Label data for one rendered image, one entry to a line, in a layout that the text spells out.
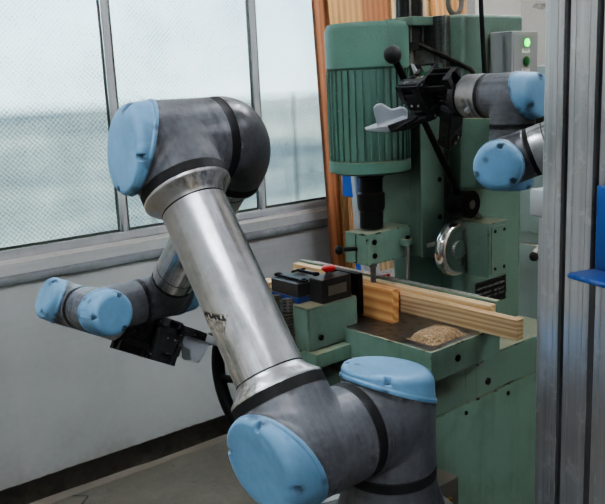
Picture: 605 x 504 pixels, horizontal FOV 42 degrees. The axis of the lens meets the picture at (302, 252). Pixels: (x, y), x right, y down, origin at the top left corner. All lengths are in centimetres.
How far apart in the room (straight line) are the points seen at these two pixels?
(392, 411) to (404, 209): 91
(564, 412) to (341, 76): 94
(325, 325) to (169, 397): 160
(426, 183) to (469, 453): 59
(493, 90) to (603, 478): 69
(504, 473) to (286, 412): 112
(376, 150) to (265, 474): 91
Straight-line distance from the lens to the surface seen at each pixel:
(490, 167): 121
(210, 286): 93
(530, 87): 133
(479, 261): 176
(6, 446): 291
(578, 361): 90
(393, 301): 163
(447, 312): 163
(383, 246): 173
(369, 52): 163
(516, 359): 186
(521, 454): 197
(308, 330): 156
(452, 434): 173
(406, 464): 98
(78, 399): 295
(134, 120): 99
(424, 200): 176
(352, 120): 164
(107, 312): 129
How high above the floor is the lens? 139
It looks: 12 degrees down
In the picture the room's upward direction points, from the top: 3 degrees counter-clockwise
